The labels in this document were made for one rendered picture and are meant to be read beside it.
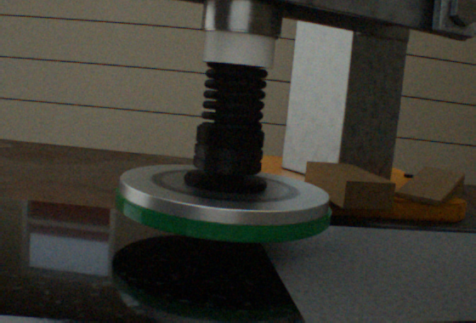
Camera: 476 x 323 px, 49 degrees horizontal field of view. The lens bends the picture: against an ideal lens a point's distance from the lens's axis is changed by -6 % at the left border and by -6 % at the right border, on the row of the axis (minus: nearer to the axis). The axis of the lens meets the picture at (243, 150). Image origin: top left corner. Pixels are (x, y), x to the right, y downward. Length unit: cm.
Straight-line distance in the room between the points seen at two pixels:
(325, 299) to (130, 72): 607
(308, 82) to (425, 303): 86
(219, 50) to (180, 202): 15
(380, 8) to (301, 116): 75
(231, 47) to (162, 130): 592
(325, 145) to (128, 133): 537
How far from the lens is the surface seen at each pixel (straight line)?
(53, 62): 667
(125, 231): 57
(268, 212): 47
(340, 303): 44
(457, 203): 119
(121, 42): 648
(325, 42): 124
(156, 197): 48
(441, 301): 49
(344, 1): 53
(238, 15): 51
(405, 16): 57
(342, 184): 97
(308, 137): 125
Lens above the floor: 98
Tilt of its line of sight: 7 degrees down
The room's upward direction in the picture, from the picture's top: 6 degrees clockwise
